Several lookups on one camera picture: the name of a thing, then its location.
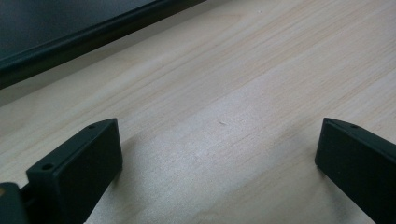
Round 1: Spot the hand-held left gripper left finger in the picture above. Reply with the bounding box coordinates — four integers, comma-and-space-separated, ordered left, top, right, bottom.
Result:
25, 118, 124, 224

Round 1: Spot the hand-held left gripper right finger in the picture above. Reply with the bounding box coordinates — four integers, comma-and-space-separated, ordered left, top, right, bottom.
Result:
314, 117, 396, 224

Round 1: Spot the black metal two-tier rack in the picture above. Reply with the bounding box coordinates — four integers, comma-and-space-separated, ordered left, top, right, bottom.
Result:
0, 0, 207, 91

